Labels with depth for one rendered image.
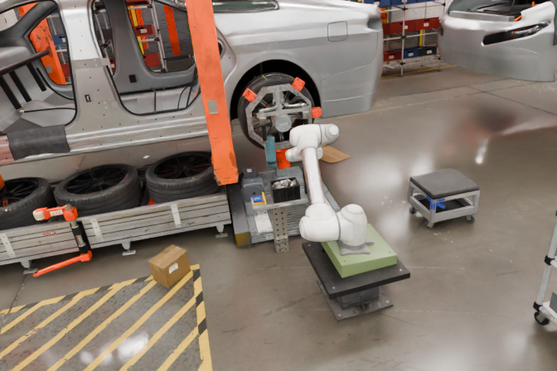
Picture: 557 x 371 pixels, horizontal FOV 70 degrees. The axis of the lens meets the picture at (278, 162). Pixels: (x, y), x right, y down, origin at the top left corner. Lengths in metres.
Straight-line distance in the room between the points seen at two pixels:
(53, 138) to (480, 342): 3.27
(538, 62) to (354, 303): 3.08
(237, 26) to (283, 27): 0.36
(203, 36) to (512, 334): 2.54
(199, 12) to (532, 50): 3.23
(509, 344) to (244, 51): 2.61
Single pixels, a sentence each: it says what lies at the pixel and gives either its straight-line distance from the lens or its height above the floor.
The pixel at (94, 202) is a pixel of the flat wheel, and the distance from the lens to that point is 3.39.
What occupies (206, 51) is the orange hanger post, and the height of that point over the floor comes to 1.51.
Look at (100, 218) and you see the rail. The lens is 3.32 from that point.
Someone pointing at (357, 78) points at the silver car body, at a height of 1.06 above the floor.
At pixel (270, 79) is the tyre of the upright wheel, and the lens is 3.28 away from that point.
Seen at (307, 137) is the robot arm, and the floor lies 0.98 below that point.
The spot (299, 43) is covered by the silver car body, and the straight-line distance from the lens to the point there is 3.35.
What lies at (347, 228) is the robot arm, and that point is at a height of 0.57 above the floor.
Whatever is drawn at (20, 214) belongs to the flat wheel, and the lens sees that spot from 3.67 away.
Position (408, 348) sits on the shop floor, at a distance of 2.50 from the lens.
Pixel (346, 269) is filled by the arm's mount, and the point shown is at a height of 0.36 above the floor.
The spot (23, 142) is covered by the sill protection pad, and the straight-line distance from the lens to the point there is 3.70.
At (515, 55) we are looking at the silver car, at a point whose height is 1.02.
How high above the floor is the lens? 1.90
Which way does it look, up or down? 25 degrees down
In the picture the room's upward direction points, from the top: 6 degrees counter-clockwise
